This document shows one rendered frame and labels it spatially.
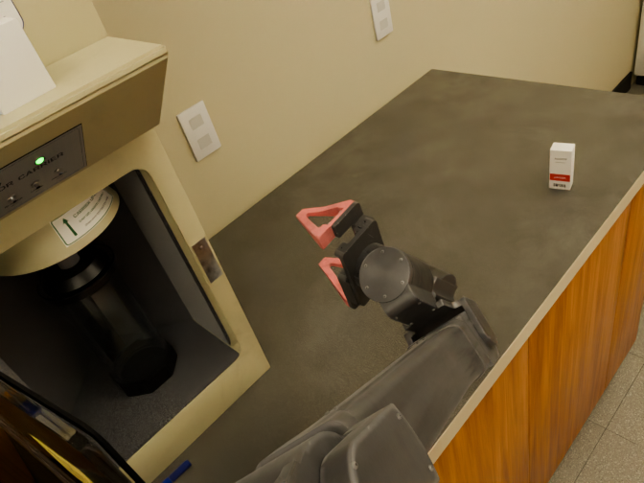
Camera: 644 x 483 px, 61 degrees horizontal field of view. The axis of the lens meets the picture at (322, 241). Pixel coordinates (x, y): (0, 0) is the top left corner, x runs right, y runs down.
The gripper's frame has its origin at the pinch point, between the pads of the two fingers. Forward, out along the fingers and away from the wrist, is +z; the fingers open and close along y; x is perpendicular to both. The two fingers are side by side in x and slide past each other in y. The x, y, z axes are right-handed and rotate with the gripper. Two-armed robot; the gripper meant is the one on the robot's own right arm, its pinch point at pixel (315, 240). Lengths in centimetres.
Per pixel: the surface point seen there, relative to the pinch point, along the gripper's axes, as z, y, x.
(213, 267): 11.7, -1.3, 10.0
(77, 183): 12.8, 20.4, 16.8
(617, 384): -21, -129, -67
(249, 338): 11.2, -17.0, 11.9
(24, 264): 16.4, 15.0, 26.3
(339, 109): 53, -30, -56
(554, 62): 49, -89, -172
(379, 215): 19.4, -31.2, -28.8
